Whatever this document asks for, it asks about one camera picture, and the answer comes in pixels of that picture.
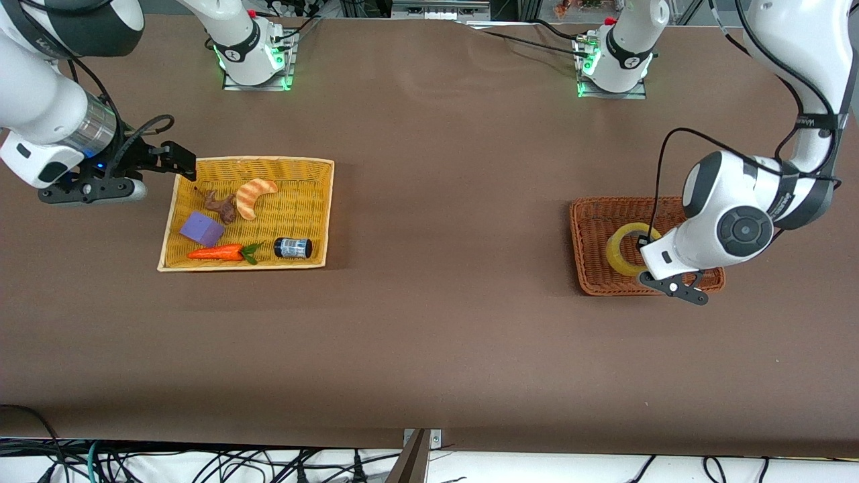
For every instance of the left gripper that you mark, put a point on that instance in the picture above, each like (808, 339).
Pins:
(639, 244)

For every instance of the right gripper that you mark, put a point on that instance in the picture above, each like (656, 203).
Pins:
(136, 158)

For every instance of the clear yellowish tape roll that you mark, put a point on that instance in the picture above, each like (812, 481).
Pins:
(614, 251)

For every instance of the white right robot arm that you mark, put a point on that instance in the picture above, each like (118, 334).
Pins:
(40, 94)

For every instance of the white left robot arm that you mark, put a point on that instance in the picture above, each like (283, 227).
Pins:
(738, 201)

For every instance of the brown wicker basket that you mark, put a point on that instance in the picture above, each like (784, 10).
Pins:
(590, 221)

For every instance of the brown toy animal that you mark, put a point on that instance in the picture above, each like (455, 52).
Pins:
(225, 209)

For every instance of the purple block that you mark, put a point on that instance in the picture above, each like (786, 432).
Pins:
(201, 229)

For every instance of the toy croissant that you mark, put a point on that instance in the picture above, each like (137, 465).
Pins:
(249, 196)

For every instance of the orange toy carrot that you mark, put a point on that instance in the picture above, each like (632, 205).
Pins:
(218, 253)

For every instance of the yellow wicker basket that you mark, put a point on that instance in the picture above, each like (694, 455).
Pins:
(305, 201)

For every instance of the small black jar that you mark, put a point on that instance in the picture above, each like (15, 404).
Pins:
(293, 248)

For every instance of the brown bar below table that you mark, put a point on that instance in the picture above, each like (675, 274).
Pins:
(413, 463)

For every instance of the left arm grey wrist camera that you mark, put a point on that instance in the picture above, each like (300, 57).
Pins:
(681, 288)

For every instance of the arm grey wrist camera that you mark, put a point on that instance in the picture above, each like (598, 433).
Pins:
(100, 191)
(681, 288)

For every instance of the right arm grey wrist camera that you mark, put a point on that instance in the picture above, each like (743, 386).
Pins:
(100, 191)

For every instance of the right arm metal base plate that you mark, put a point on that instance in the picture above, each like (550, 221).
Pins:
(258, 88)

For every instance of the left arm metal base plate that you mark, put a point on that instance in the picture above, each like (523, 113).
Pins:
(614, 96)

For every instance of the metal table edge bracket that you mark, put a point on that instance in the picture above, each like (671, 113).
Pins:
(436, 439)

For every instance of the aluminium frame profile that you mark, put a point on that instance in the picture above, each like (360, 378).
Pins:
(436, 10)

